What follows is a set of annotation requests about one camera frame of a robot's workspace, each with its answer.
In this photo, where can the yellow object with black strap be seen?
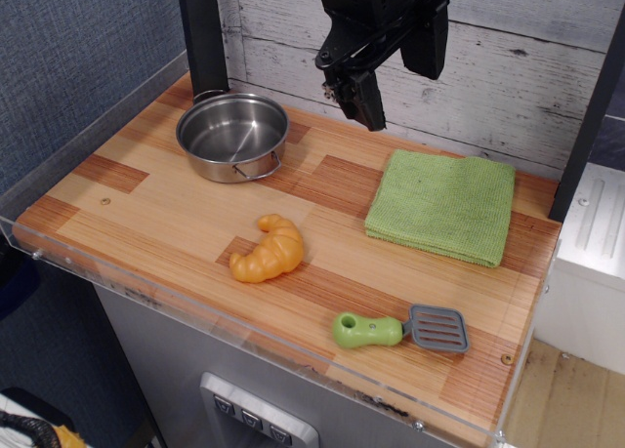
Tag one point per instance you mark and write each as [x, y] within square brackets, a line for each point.
[41, 433]

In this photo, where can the black vertical post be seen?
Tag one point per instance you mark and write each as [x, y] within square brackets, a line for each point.
[205, 48]
[591, 124]

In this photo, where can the clear acrylic table guard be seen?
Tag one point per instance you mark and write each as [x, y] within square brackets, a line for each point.
[127, 212]

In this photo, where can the silver dispenser button panel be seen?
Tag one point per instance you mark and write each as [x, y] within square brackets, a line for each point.
[242, 419]

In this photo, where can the grey toy fridge cabinet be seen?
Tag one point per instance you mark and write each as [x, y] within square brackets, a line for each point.
[169, 351]

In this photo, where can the white ribbed box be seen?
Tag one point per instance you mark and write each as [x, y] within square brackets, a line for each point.
[581, 311]

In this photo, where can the stainless steel pot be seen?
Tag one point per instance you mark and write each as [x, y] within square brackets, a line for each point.
[234, 138]

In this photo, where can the green toy spatula grey blade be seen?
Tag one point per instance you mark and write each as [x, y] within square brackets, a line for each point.
[429, 327]

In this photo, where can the black left vertical post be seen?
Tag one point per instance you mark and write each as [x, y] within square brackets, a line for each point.
[205, 48]

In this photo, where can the orange plastic toy croissant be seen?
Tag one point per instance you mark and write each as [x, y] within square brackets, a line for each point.
[280, 251]

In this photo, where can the folded green cloth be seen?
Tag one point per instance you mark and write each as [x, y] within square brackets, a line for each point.
[456, 207]

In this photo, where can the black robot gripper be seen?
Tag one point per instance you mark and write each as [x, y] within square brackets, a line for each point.
[364, 34]

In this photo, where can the black right vertical post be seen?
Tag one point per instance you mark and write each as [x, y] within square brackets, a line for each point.
[591, 124]

